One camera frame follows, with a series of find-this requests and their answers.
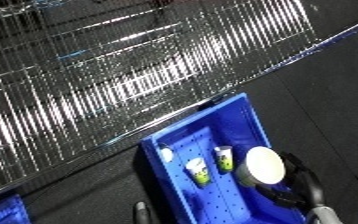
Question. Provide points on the green-banded white paper cup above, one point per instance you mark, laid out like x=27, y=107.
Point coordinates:
x=264, y=165
x=224, y=161
x=199, y=173

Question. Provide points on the pale right robot arm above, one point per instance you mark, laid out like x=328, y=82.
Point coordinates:
x=323, y=216

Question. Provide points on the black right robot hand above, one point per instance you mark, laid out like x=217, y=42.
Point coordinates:
x=309, y=193

